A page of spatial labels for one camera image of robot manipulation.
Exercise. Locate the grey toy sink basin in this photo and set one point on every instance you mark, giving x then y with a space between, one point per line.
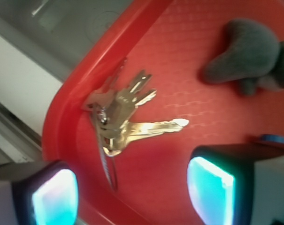
57 34

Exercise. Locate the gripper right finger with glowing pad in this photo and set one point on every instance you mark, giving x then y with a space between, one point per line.
238 184

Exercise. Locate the red plastic tray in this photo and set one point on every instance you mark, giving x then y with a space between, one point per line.
173 41

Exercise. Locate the blue toy bottle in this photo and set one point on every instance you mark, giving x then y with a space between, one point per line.
272 138

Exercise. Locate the grey plush bunny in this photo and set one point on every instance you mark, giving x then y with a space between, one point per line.
254 58

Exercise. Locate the silver keys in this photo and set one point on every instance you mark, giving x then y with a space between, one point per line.
110 112

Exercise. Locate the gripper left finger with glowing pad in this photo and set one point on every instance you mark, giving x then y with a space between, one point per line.
38 193

